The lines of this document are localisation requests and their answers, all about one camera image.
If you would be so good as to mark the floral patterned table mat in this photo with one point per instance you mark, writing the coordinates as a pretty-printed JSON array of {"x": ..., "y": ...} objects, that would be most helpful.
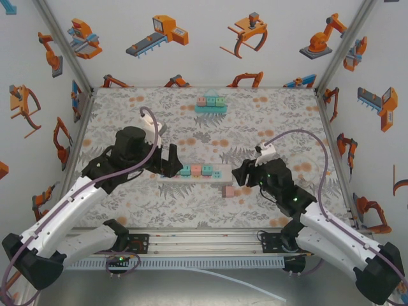
[{"x": 127, "y": 105}]

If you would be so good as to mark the teal plug adapter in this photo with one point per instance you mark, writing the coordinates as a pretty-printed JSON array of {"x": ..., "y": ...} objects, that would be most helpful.
[
  {"x": 206, "y": 171},
  {"x": 185, "y": 171},
  {"x": 210, "y": 101}
]

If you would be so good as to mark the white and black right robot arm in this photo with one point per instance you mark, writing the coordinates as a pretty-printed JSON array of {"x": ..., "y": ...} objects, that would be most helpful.
[{"x": 338, "y": 232}]

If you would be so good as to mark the white power strip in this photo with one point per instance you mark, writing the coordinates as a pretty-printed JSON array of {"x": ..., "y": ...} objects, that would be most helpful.
[{"x": 225, "y": 175}]

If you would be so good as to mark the green plug adapter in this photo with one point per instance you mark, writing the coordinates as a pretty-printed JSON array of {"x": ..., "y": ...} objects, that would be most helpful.
[{"x": 220, "y": 101}]

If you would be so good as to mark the teal power strip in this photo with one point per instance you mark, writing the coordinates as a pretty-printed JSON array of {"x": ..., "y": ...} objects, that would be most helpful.
[{"x": 210, "y": 110}]

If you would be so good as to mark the mauve plug adapter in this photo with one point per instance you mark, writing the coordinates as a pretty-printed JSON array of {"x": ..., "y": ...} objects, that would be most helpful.
[{"x": 229, "y": 192}]

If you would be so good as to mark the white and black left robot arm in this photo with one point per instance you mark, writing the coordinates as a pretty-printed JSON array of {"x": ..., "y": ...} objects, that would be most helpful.
[{"x": 63, "y": 210}]

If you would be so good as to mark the salmon plug adapter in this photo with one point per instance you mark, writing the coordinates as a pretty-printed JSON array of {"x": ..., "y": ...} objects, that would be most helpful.
[{"x": 195, "y": 171}]

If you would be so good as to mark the pink plug adapter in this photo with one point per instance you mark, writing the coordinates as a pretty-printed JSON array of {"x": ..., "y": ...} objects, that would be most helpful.
[{"x": 201, "y": 102}]

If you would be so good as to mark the aluminium side rail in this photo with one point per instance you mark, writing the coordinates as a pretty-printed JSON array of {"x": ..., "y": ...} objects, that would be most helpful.
[
  {"x": 77, "y": 143},
  {"x": 338, "y": 159}
]

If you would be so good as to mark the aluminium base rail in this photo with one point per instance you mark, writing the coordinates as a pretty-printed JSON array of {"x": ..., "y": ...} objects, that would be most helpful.
[{"x": 204, "y": 243}]

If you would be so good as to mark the white plastic tube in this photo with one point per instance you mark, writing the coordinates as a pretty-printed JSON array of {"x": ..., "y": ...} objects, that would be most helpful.
[{"x": 264, "y": 289}]

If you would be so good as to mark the small controller board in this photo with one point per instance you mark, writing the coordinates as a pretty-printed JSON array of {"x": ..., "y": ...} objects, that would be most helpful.
[{"x": 119, "y": 259}]

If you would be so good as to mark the aluminium frame post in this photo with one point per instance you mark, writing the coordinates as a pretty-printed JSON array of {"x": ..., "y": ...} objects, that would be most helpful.
[
  {"x": 344, "y": 48},
  {"x": 67, "y": 48}
]

